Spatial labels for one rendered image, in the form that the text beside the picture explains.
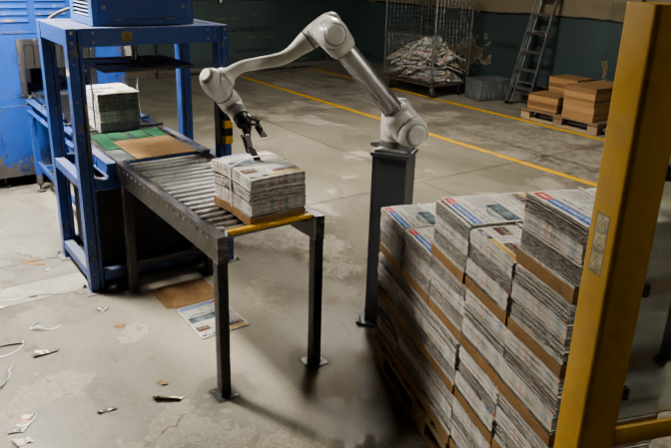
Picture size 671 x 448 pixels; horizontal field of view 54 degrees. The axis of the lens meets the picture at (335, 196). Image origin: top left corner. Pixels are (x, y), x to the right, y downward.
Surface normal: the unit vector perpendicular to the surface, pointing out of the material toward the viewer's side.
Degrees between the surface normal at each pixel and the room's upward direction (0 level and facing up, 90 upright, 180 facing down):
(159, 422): 0
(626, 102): 90
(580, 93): 90
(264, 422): 0
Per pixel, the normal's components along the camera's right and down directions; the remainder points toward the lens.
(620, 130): -0.96, 0.07
